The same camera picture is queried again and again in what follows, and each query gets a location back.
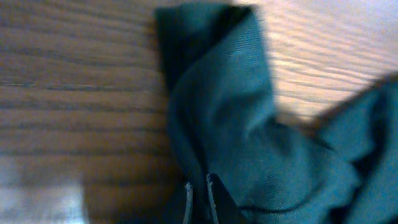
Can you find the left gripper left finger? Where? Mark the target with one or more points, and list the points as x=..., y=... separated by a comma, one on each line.
x=189, y=203

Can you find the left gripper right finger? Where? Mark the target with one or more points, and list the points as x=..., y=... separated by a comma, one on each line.
x=223, y=208

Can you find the black shirt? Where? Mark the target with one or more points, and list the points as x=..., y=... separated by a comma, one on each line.
x=223, y=121

